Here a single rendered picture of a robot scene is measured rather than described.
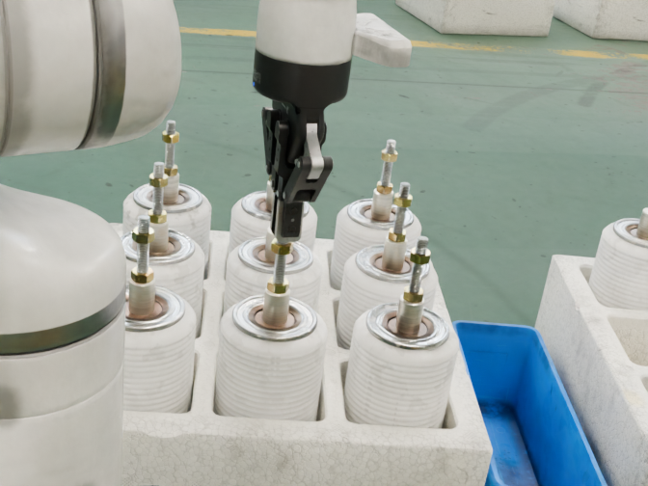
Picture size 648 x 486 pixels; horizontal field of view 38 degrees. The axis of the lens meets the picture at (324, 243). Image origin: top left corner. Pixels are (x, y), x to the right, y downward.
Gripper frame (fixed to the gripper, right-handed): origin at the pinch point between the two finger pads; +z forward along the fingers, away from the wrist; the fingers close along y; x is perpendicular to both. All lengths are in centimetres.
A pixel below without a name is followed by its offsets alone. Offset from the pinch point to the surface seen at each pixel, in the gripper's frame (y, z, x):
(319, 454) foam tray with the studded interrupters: 8.5, 18.7, 2.4
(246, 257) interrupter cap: -11.0, 9.8, -0.2
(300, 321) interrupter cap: 1.1, 9.8, 1.9
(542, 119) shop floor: -121, 35, 101
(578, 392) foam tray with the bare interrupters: -3.4, 24.6, 36.9
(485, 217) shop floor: -69, 35, 60
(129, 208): -24.5, 10.5, -9.8
